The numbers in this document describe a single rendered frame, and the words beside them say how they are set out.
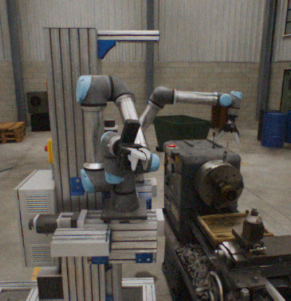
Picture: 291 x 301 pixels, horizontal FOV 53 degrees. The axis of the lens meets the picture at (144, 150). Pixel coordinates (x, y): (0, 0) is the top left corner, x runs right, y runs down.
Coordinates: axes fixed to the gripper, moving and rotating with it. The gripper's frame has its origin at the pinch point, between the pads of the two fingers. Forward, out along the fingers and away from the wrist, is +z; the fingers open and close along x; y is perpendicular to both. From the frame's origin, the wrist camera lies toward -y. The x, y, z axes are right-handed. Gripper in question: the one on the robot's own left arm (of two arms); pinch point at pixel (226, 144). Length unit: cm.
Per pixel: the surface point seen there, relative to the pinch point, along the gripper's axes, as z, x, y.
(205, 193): 33.2, 7.7, -12.7
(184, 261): 81, 13, -23
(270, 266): 44, -31, -64
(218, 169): 16.1, 2.0, -9.7
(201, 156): 12.7, 15.6, 4.1
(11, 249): 157, 201, 27
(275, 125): 31, -98, 621
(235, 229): 36, -13, -52
